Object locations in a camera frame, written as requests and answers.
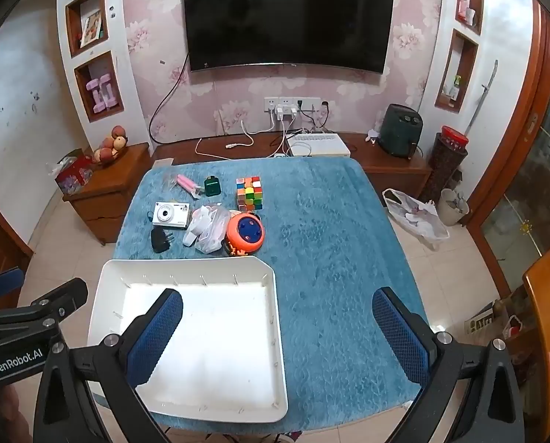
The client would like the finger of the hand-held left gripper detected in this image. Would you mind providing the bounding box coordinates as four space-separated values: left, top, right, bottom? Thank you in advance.
0 268 25 308
0 278 89 333

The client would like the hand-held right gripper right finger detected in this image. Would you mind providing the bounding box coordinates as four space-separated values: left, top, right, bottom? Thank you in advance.
371 286 527 443

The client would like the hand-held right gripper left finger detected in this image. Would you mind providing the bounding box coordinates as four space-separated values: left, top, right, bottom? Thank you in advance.
35 287 184 443

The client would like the white plastic tray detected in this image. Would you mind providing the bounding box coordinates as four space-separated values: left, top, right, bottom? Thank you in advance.
87 255 288 424

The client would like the black plug charger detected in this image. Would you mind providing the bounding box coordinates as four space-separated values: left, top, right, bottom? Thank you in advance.
151 227 175 254

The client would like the clear plastic box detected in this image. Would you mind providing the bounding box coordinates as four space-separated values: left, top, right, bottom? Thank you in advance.
194 207 233 254

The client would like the white compact camera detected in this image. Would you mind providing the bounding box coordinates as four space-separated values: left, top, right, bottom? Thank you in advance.
153 201 191 230

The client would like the orange round toy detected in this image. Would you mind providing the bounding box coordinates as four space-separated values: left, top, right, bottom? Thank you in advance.
224 212 265 257

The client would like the colourful puzzle cube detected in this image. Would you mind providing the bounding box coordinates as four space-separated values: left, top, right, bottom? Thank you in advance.
236 175 264 212

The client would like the small wooden side cabinet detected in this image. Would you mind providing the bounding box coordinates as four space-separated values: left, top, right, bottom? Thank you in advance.
63 142 152 245

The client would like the red tissue box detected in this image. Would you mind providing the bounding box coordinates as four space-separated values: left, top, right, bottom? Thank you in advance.
53 149 95 195

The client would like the floral shopping bag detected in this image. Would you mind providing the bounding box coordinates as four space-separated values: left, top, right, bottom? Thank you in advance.
382 188 451 246

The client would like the white waste bin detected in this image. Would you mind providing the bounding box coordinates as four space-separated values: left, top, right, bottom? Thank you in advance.
438 188 470 227

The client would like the wooden side table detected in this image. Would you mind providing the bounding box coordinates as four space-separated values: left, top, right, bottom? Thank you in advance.
521 240 550 379

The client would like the basket of fruit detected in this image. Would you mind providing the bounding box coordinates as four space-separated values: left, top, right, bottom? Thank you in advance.
93 126 129 164

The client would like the long wooden television cabinet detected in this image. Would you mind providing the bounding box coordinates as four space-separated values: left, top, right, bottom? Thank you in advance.
152 131 435 200

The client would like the dark canister with red lid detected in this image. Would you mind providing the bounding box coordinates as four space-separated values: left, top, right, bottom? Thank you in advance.
429 126 469 204

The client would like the pink dumbbell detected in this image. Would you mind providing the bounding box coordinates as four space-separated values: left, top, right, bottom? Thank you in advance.
87 80 104 112
102 76 122 110

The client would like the white router box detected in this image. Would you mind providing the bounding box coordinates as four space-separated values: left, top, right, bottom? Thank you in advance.
286 133 352 158

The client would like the dark green air fryer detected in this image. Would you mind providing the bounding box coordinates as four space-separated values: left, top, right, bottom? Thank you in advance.
377 104 424 158

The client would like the picture book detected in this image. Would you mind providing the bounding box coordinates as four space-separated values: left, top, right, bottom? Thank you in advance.
81 9 104 48

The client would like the wooden door frame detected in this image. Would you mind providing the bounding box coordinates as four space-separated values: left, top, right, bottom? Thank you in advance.
466 0 550 298

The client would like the white charging cable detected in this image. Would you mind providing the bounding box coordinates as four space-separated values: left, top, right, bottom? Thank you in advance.
196 117 278 154

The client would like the black television cable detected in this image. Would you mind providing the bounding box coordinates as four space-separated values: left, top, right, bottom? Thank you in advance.
148 53 190 143

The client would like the white mop handle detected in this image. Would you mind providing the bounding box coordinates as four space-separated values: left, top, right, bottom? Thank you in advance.
463 60 499 135

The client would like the white wall outlet strip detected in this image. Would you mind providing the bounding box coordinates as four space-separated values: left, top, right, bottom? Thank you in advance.
263 96 329 112

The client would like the black wall television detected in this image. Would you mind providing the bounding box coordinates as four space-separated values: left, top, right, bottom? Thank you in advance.
183 0 395 75

